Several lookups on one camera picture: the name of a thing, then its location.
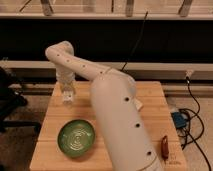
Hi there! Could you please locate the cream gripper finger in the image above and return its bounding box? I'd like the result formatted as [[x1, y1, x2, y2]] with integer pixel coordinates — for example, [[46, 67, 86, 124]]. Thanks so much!
[[60, 84, 75, 96]]

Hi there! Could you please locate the white plastic bottle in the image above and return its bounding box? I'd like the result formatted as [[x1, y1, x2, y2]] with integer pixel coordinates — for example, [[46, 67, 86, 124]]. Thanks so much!
[[62, 91, 75, 105]]

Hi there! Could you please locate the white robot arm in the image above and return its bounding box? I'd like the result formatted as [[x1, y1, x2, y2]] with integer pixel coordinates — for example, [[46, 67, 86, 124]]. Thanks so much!
[[45, 41, 164, 171]]

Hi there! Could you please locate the green ceramic bowl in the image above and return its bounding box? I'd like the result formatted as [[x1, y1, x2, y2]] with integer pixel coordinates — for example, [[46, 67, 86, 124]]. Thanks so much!
[[57, 119, 95, 158]]

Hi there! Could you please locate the black office chair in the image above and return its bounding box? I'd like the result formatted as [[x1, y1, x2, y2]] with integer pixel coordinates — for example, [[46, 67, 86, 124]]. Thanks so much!
[[0, 67, 41, 133]]

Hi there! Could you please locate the white rectangular sponge block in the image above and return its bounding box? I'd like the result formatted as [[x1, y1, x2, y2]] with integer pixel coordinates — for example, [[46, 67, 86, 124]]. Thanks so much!
[[134, 99, 143, 111]]

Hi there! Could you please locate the wooden table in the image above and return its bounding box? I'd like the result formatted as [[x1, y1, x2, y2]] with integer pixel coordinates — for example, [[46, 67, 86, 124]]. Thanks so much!
[[30, 81, 188, 171]]

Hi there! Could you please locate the red pocket knife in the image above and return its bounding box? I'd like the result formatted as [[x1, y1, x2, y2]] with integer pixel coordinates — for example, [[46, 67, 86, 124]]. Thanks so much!
[[161, 135, 169, 160]]

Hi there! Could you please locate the blue device on floor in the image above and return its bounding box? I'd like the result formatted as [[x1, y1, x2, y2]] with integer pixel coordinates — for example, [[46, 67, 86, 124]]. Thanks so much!
[[171, 112, 187, 129]]

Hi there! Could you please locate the black hanging cable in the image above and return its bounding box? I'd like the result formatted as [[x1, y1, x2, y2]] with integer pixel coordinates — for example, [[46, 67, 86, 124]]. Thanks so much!
[[119, 10, 150, 73]]

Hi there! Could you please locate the white wall plug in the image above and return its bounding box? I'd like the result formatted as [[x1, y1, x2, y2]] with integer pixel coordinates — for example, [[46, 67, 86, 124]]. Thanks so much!
[[185, 70, 194, 79]]

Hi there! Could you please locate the black floor cable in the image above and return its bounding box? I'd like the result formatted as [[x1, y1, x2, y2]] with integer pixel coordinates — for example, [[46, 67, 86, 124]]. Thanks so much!
[[175, 77, 213, 171]]

